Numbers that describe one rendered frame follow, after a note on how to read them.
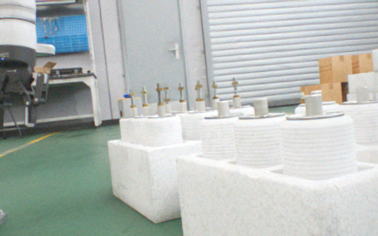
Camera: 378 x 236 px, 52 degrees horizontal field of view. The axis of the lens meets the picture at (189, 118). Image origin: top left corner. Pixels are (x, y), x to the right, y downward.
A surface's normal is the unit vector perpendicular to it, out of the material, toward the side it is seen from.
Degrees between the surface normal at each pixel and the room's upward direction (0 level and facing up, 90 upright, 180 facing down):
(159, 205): 90
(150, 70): 90
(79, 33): 90
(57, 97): 90
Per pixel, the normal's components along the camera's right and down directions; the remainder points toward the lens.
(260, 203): -0.89, 0.11
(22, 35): 0.68, -0.03
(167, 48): 0.17, 0.04
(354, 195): 0.44, 0.00
